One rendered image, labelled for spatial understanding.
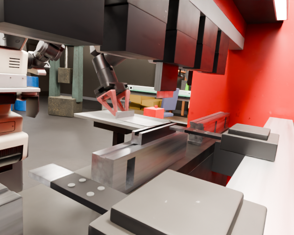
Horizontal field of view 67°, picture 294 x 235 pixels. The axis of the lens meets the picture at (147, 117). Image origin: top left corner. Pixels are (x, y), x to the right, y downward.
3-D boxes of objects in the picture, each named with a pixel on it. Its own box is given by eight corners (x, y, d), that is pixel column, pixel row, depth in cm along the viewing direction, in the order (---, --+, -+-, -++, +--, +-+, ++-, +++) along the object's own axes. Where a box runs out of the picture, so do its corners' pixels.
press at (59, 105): (67, 119, 546) (69, 2, 500) (43, 114, 586) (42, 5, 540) (87, 115, 608) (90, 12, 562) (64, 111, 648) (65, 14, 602)
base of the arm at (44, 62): (43, 56, 128) (23, 53, 117) (51, 47, 124) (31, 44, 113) (49, 69, 126) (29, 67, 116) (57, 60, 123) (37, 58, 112)
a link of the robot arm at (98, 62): (99, 61, 78) (87, 59, 73) (113, 51, 74) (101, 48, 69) (106, 79, 77) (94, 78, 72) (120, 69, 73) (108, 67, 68)
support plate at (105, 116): (110, 112, 87) (110, 109, 87) (170, 123, 73) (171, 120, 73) (73, 116, 72) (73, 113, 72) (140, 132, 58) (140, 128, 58)
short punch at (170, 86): (169, 97, 68) (172, 65, 67) (175, 97, 67) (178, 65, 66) (153, 98, 60) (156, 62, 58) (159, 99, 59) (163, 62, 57)
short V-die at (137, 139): (167, 130, 72) (168, 121, 71) (175, 132, 70) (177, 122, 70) (131, 142, 55) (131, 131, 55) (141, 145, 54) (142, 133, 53)
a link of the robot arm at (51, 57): (49, 54, 122) (39, 49, 119) (59, 43, 117) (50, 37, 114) (48, 65, 117) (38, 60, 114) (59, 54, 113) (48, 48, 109)
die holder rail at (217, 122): (217, 126, 136) (220, 111, 134) (227, 128, 133) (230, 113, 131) (186, 142, 94) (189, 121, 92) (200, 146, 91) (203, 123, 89)
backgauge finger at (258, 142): (179, 129, 68) (181, 113, 67) (276, 148, 55) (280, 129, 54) (161, 136, 58) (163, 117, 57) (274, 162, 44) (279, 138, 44)
